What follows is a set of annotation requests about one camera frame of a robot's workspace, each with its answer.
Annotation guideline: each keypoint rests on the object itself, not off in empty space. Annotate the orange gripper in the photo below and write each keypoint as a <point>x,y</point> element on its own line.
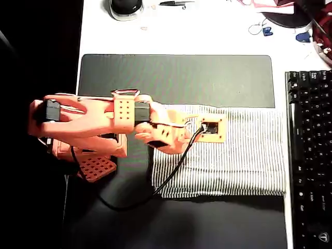
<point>173,146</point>

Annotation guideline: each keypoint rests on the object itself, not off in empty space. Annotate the striped grey white cloth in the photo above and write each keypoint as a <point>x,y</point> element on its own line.
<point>246,160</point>

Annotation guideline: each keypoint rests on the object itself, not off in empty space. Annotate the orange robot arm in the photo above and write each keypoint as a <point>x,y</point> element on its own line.
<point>90,122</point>

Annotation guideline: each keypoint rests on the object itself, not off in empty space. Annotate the black desk mat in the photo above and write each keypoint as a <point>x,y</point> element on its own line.
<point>181,77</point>

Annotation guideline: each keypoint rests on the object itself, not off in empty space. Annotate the black keyboard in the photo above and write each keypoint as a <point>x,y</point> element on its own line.
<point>311,155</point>

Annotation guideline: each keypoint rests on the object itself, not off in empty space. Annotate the blue plastic clip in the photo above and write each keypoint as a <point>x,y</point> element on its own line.
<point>267,31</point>
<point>303,37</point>

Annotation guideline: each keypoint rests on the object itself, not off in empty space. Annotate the black pen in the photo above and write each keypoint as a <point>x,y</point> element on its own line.
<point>173,3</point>

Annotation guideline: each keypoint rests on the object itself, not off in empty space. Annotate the black silver computer mouse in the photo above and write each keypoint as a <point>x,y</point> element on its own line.
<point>126,9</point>

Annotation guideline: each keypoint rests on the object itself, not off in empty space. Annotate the black round disc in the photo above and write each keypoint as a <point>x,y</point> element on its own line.
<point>288,19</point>

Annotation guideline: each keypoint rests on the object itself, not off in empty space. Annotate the pink paper sheet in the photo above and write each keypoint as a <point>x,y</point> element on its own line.
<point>269,6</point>

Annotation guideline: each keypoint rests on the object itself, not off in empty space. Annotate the dark red patterned fabric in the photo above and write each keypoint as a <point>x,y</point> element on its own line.
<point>324,31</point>

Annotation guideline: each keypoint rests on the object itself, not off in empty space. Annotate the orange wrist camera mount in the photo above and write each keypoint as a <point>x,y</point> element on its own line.
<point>221,129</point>

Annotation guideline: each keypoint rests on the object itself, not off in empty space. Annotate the orange perforated base plate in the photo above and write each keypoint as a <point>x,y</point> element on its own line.
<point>97,168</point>

